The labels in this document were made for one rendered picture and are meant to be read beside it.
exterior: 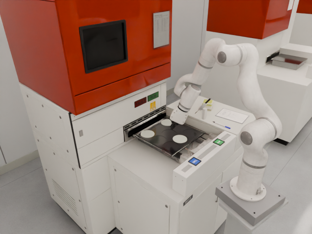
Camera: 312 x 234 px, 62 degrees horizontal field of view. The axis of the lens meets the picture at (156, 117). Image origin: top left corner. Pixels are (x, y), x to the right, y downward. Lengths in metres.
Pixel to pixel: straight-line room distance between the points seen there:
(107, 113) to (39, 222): 1.34
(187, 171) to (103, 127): 0.61
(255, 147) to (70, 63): 0.97
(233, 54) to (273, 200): 0.78
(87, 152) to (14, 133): 1.57
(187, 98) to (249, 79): 0.46
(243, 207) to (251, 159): 0.25
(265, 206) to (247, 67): 0.70
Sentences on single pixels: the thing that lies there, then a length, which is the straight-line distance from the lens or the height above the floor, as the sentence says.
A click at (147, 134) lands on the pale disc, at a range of 1.85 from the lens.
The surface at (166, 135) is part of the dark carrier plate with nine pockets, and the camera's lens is 1.85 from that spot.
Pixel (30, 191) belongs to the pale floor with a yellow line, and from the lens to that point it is 2.99.
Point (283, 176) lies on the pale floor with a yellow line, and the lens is 3.15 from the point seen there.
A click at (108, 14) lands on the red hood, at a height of 1.72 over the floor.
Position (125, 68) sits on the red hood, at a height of 1.40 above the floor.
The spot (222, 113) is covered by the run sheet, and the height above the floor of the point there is 0.97.
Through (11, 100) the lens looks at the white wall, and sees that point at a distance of 3.03.
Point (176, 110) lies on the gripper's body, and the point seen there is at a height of 1.13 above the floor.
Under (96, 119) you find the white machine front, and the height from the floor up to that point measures 1.12.
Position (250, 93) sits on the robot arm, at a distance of 1.30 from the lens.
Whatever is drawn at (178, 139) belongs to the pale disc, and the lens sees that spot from 1.81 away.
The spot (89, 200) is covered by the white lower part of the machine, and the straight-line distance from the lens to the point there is 1.95.
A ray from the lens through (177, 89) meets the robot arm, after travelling 1.64.
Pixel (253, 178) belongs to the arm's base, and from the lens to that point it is 1.44.
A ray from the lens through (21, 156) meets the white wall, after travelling 3.32.
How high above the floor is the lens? 1.92
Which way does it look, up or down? 29 degrees down
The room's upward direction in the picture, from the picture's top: straight up
